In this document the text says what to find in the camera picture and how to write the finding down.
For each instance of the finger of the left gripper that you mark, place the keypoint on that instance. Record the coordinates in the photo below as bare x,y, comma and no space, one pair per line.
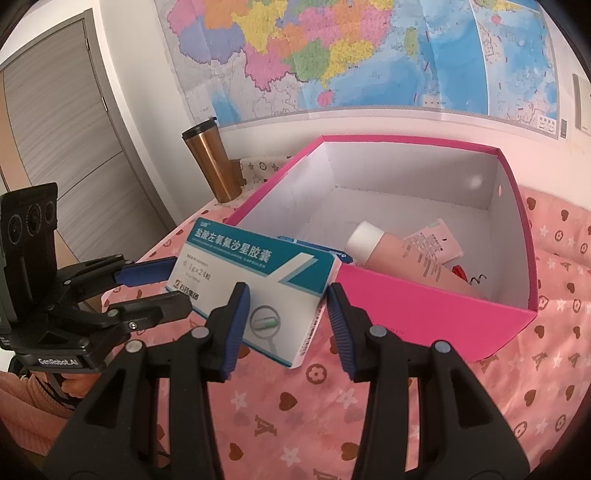
146,313
145,273

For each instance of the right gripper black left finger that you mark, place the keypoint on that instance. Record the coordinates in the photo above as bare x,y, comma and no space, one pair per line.
148,416

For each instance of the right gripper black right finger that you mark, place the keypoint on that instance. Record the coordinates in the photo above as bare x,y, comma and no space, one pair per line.
427,415

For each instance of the teal white medicine box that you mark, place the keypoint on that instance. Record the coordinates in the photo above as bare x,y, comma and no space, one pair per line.
286,281

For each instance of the pink cream tube white cap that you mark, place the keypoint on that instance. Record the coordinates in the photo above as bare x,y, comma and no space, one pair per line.
385,253

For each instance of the dark blue medicine box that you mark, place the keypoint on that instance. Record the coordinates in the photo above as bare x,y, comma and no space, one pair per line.
341,255

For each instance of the pink left sleeve forearm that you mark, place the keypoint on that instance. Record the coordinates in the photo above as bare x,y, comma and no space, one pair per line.
32,412

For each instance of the person's left hand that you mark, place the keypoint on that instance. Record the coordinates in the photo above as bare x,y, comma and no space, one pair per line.
78,385

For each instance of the copper travel mug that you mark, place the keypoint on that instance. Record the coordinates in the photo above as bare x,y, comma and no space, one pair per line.
221,174

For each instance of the grey door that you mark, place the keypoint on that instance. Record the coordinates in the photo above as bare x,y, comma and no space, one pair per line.
60,123

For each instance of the pink cardboard storage box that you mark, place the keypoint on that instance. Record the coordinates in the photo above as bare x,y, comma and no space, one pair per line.
458,202

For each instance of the colourful wall map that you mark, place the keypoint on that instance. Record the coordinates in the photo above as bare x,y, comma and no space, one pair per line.
240,61

